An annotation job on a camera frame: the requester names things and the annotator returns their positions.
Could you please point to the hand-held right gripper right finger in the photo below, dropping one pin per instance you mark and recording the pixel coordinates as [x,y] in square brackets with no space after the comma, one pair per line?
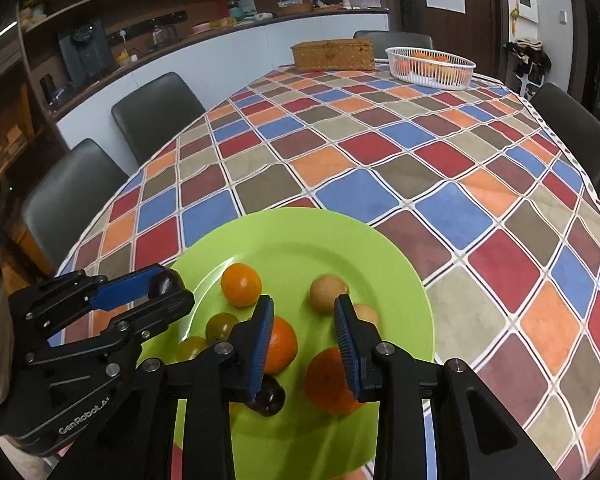
[345,355]

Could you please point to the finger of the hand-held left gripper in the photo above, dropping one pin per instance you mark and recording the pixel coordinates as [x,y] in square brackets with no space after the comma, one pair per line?
[125,287]
[155,312]

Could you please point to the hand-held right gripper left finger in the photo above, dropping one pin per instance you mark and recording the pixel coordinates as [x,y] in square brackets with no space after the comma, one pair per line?
[260,350]

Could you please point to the large orange mandarin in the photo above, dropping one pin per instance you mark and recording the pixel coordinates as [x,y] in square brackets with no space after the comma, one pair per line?
[325,380]

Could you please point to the dark purple plum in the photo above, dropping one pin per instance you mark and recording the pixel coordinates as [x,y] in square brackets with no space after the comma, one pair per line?
[167,282]
[272,400]

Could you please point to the brownish green round fruit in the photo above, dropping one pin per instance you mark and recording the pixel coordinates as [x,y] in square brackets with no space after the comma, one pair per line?
[326,291]
[367,316]

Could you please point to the olive green tomato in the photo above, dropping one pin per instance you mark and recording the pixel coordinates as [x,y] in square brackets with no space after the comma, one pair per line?
[190,349]

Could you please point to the green plate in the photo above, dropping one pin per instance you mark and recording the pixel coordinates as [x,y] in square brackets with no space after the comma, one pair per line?
[290,245]

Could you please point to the small orange tomato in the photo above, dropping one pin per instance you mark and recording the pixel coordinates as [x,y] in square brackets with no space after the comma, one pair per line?
[240,285]

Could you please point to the dark grey chair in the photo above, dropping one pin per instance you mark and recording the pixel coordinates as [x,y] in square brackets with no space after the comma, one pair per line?
[155,110]
[392,40]
[70,200]
[575,125]

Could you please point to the checked colourful tablecloth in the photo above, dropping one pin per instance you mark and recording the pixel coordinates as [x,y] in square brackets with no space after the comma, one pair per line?
[380,160]

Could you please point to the small yellow bottle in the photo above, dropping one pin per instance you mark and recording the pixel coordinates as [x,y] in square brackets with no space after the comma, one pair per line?
[123,56]

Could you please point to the black coffee machine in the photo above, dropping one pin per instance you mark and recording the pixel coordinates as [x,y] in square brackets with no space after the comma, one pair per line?
[85,52]

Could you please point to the glass kettle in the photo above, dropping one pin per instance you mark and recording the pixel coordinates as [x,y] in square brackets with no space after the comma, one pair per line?
[160,35]

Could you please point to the white kitchen counter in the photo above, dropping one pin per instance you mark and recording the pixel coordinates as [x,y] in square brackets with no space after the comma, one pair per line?
[260,45]

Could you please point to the white plastic basket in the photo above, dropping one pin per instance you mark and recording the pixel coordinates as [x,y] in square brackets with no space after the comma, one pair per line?
[430,80]

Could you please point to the woven wicker box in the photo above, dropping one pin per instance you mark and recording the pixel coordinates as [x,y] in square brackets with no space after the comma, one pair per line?
[332,55]

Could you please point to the pile of basket mandarins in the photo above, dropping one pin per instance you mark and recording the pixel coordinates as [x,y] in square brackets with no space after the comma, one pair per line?
[420,56]

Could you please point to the dark wooden door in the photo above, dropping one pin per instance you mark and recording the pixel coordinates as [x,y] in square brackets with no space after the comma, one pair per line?
[480,35]

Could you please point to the hanging bags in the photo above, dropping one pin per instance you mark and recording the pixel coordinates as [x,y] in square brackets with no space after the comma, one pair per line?
[527,57]

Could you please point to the white intercom panel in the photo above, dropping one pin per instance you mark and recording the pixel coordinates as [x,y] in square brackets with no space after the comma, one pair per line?
[525,7]

